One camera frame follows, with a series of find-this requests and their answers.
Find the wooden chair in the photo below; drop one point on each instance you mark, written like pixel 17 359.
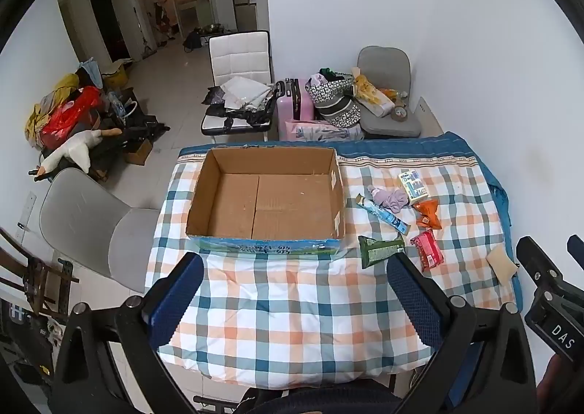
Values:
pixel 27 275

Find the purple cloth scrunchie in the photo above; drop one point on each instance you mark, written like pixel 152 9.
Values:
pixel 391 200

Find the orange snack packet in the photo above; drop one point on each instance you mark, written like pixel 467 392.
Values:
pixel 430 213

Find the grey chair with bags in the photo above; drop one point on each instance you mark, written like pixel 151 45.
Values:
pixel 388 67

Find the red plastic bag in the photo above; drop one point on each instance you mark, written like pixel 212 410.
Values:
pixel 68 113

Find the open cardboard box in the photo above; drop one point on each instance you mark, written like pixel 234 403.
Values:
pixel 269 202

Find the black floor bag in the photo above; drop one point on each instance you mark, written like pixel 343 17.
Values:
pixel 194 39

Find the white and green packet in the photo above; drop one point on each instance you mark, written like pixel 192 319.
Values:
pixel 413 188

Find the red packet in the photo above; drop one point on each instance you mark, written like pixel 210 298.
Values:
pixel 428 250

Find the black and white patterned bag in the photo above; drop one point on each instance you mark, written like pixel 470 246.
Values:
pixel 333 99

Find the plaid blanket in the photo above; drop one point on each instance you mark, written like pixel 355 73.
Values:
pixel 301 304

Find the white plastic bags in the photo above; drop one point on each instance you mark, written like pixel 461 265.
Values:
pixel 244 91

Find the white padded chair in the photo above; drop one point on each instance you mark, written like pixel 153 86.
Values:
pixel 238 60

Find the pink suitcase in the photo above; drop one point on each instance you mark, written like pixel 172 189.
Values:
pixel 295 108

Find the yellow cloth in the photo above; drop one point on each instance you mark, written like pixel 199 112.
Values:
pixel 45 110

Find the blue tube packet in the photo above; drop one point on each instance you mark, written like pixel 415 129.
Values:
pixel 385 214

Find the empty grey chair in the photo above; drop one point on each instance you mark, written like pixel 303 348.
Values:
pixel 91 227

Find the brown tape roll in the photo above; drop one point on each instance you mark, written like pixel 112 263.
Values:
pixel 400 113

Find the pink printed pillow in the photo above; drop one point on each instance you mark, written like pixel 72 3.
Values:
pixel 319 131

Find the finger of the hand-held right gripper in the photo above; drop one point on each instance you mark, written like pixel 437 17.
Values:
pixel 577 252
pixel 540 261

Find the yellow sponge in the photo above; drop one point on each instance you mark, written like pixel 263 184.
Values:
pixel 502 262

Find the black bag on chair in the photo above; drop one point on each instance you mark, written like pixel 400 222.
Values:
pixel 237 115

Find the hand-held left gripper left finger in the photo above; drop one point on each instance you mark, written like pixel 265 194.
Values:
pixel 175 300

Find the small cardboard box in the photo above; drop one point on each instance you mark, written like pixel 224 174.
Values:
pixel 139 151

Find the light blue cloth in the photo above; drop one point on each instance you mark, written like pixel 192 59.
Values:
pixel 92 69

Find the yellow plastic bag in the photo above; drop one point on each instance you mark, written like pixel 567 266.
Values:
pixel 372 94

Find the white goose plush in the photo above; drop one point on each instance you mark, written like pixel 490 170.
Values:
pixel 75 150

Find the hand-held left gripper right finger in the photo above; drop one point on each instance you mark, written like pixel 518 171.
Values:
pixel 415 304

